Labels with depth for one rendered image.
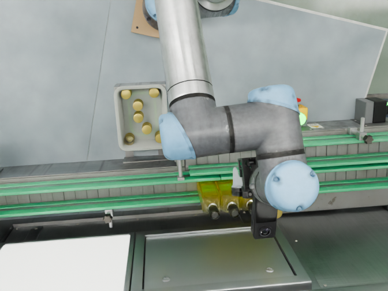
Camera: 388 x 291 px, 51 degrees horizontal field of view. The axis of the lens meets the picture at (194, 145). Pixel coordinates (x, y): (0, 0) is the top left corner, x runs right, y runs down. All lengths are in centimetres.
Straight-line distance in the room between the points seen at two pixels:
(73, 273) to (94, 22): 80
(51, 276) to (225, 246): 51
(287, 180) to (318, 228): 89
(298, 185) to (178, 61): 26
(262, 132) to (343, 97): 102
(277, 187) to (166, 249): 73
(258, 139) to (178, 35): 21
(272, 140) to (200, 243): 73
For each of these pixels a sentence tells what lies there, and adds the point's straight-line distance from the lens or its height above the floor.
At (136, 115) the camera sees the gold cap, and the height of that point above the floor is 81.
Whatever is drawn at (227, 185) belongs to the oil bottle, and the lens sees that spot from 132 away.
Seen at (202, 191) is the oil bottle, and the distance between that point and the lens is 127.
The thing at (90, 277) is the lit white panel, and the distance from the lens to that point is 120.
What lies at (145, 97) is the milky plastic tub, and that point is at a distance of 145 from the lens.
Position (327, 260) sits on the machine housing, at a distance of 131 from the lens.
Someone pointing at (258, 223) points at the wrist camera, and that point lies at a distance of 81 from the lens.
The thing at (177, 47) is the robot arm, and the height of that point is 153.
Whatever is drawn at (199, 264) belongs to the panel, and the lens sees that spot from 120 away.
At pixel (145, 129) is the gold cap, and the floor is 81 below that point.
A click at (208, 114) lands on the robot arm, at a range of 61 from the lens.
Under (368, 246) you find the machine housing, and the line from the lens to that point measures 141.
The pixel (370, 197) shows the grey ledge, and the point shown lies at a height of 88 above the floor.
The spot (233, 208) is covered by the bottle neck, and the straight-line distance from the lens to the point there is 119.
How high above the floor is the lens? 219
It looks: 73 degrees down
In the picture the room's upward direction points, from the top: 163 degrees clockwise
